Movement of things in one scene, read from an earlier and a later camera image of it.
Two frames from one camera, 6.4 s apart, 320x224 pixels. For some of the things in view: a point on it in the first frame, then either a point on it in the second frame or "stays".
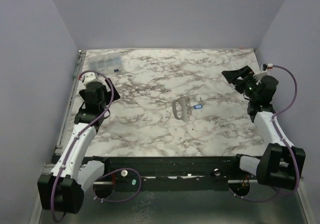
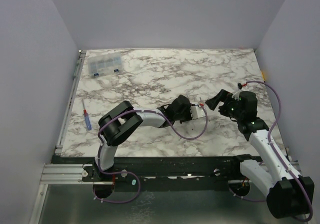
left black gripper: [108, 94] → [189, 117]
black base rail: [169, 173] stays
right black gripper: [242, 79] → [223, 103]
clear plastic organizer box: [111, 63] stays
